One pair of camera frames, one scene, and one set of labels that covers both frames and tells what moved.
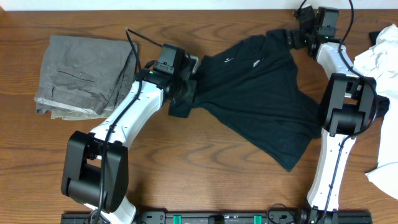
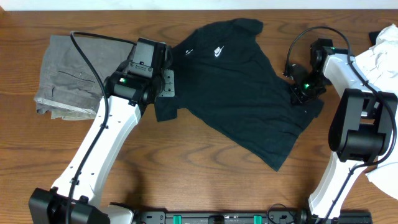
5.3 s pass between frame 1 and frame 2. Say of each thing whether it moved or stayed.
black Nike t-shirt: moved
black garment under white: stayed
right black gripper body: moved
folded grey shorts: stayed
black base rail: stayed
